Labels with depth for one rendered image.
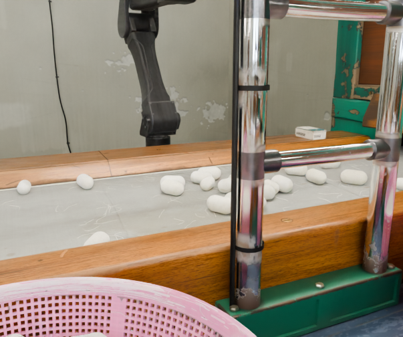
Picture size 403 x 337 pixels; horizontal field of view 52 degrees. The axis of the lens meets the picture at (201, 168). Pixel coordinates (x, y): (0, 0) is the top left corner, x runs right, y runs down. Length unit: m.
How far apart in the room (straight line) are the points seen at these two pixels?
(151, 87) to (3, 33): 1.62
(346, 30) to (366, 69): 0.11
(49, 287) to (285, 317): 0.20
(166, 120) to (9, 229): 0.56
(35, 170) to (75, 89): 1.93
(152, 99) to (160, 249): 0.68
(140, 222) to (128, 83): 2.22
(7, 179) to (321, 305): 0.48
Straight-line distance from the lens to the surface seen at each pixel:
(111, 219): 0.50
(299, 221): 0.42
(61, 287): 0.32
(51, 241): 0.46
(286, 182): 0.59
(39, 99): 2.56
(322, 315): 0.42
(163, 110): 0.99
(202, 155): 0.75
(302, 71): 2.39
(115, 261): 0.34
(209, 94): 2.93
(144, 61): 1.05
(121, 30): 1.11
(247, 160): 0.32
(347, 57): 1.05
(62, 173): 0.68
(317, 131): 0.89
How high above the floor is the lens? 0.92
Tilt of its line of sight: 14 degrees down
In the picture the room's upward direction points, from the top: straight up
